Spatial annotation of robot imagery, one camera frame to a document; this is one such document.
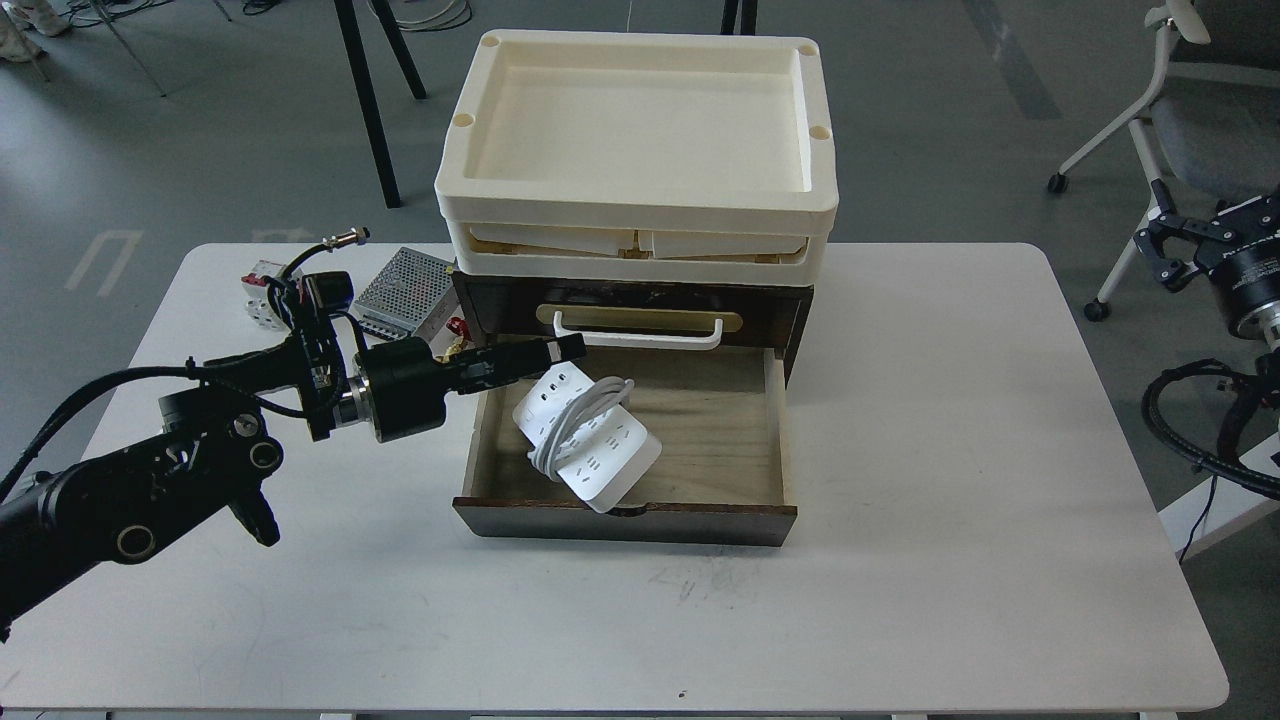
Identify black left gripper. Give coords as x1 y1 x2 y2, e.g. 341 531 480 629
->
349 333 586 443

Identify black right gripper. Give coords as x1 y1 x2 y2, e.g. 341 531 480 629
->
1135 178 1280 341

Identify white power strip with cable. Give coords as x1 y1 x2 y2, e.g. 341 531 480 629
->
512 363 662 514

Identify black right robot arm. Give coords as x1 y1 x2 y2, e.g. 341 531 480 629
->
1132 179 1279 500

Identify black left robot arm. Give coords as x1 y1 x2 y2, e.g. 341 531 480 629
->
1 228 586 634

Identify dark wooden cabinet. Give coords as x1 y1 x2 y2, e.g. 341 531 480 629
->
451 269 815 377

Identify metal mesh power supply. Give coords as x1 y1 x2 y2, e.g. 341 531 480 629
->
352 247 460 341

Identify white office chair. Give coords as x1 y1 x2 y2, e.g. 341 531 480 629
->
1046 1 1277 322

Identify white red circuit breaker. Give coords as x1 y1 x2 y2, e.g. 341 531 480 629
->
239 259 289 332

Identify cream plastic stacked tray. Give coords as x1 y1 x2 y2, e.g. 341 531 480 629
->
435 29 838 287

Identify open wooden drawer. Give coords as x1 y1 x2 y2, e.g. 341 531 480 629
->
453 346 797 547

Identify white table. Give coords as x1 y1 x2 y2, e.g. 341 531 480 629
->
3 243 1230 715

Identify black table legs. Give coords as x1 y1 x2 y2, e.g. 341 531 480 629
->
333 0 428 209

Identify brass valve red handle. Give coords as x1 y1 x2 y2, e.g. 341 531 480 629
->
430 314 474 363

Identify white drawer handle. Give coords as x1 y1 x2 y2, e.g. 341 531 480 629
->
552 311 724 351

